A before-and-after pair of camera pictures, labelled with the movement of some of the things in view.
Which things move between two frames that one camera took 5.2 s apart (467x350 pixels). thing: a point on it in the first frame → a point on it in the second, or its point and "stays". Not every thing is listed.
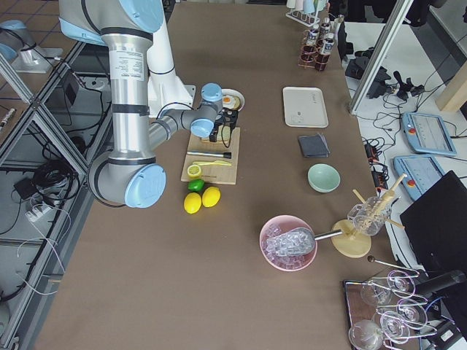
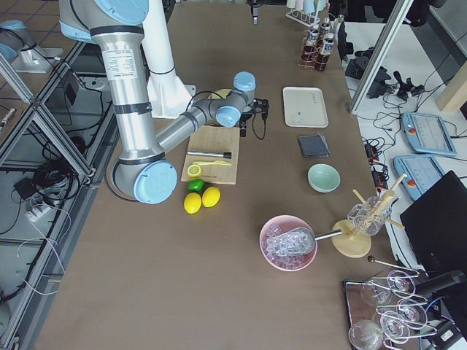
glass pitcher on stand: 369,216 stays
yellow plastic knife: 217,162 stays
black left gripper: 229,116 → 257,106
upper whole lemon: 211,197 stays
